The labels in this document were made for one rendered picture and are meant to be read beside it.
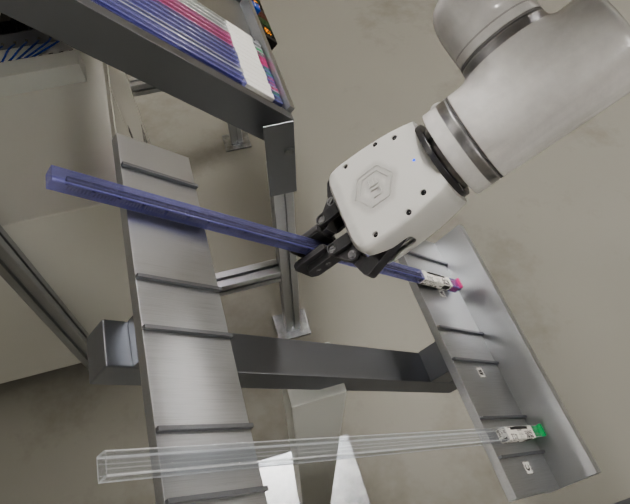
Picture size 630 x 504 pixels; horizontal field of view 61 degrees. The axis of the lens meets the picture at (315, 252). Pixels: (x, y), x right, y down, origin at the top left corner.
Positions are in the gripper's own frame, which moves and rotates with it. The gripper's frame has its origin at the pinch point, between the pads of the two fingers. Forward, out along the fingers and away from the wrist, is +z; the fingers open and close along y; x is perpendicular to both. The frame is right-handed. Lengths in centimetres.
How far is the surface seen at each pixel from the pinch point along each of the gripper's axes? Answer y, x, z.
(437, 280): 0.4, 19.3, -4.4
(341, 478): 5, 73, 53
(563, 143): -77, 142, -31
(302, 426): 11.5, 10.0, 14.5
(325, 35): -160, 103, 17
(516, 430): 19.3, 21.3, -4.3
